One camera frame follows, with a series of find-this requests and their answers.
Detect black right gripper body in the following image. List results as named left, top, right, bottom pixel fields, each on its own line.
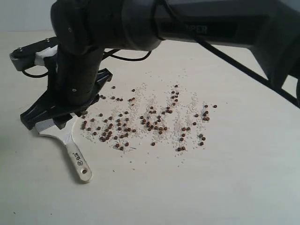
left=20, top=45, right=112, bottom=130

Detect scattered brown round pellets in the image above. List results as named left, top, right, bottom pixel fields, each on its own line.
left=81, top=85, right=210, bottom=151

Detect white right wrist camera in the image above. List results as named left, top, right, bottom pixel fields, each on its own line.
left=9, top=37, right=58, bottom=71

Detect white paint brush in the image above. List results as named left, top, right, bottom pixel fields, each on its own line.
left=35, top=113, right=93, bottom=183

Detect scattered white rice grains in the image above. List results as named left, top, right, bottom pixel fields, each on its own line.
left=79, top=69, right=229, bottom=173

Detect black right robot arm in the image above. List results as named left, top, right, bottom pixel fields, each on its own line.
left=10, top=0, right=300, bottom=129

